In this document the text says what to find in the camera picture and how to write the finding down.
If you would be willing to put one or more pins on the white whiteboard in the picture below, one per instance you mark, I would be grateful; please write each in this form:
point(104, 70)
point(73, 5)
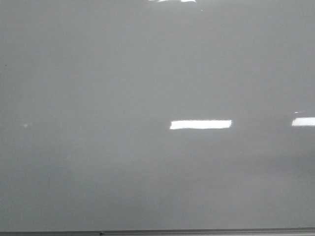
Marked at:
point(156, 115)

